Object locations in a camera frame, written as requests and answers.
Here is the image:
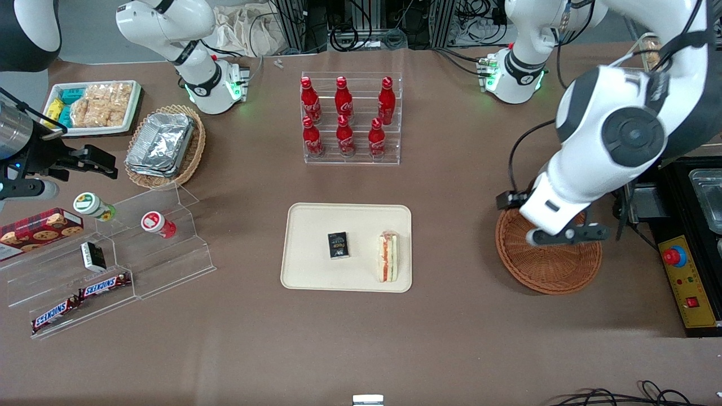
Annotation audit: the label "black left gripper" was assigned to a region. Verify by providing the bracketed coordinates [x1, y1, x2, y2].
[496, 191, 533, 211]

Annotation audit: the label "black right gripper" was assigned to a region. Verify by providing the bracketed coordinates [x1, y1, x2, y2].
[21, 133, 120, 182]

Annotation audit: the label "triangle sandwich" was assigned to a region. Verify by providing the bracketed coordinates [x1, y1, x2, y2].
[377, 230, 399, 283]

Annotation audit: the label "white rectangular snack tray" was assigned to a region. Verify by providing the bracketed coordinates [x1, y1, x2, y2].
[44, 80, 143, 138]

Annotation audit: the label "round brown wicker basket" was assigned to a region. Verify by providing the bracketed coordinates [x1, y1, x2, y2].
[495, 206, 602, 295]

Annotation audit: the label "oval light wicker basket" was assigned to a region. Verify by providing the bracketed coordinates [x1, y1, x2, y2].
[124, 104, 206, 190]

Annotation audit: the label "beige plastic tray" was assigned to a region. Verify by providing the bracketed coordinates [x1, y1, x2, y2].
[280, 203, 412, 293]

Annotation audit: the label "green sunflower lid jar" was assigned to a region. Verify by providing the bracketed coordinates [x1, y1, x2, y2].
[73, 192, 117, 222]

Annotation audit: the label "clear rice cracker pack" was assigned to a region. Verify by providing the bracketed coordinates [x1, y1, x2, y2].
[70, 85, 109, 128]
[102, 83, 134, 126]

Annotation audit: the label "aluminium foil container stack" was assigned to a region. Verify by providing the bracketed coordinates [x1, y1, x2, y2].
[125, 113, 196, 179]

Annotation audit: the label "red lid jar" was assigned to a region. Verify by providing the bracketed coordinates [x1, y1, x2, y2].
[141, 211, 177, 239]

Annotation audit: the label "red tartan cookie box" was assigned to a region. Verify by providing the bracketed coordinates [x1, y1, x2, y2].
[0, 208, 85, 262]

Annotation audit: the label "small black white box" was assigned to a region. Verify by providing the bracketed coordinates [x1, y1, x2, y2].
[80, 241, 107, 273]

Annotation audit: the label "brown Snickers bar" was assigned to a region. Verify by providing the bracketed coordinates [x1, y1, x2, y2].
[30, 297, 83, 335]
[78, 272, 132, 300]

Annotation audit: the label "clear acrylic stepped stand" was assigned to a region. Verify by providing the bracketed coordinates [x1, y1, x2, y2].
[0, 183, 217, 340]

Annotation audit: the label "red cola bottle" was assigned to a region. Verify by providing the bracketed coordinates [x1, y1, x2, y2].
[301, 77, 323, 125]
[302, 116, 325, 158]
[334, 76, 354, 120]
[368, 117, 388, 160]
[378, 77, 397, 126]
[336, 115, 356, 157]

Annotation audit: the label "clear acrylic bottle rack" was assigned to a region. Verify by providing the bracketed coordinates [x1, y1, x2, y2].
[301, 72, 403, 166]

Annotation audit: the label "black countertop appliance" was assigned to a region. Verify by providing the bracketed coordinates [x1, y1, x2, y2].
[625, 157, 722, 244]

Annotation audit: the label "beige cloth bag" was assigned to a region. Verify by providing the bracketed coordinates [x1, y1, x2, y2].
[212, 5, 284, 58]

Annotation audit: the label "steel pan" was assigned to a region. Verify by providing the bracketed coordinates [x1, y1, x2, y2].
[689, 169, 722, 235]

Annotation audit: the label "yellow black control box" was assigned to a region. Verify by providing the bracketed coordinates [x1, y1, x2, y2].
[657, 236, 722, 338]

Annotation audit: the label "crispy snack pack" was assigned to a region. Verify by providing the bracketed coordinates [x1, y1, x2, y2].
[643, 38, 664, 70]

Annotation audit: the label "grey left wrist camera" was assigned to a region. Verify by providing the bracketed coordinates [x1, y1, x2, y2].
[526, 223, 611, 247]

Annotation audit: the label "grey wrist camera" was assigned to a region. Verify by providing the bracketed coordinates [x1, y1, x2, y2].
[0, 178, 60, 200]
[526, 223, 611, 247]

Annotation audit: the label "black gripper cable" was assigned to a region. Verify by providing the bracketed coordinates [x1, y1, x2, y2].
[508, 118, 559, 196]

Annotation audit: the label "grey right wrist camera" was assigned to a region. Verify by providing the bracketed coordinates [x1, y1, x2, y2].
[0, 178, 60, 200]

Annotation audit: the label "black base cables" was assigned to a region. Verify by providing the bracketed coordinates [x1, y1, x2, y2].
[203, 39, 266, 86]
[433, 47, 487, 77]

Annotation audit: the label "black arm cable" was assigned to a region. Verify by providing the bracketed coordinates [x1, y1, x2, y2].
[555, 0, 600, 91]

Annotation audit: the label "aluminium frame post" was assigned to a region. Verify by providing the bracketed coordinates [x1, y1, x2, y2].
[430, 0, 459, 48]
[271, 0, 331, 54]

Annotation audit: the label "black floor cables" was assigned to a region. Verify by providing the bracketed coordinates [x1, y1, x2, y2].
[550, 381, 709, 406]

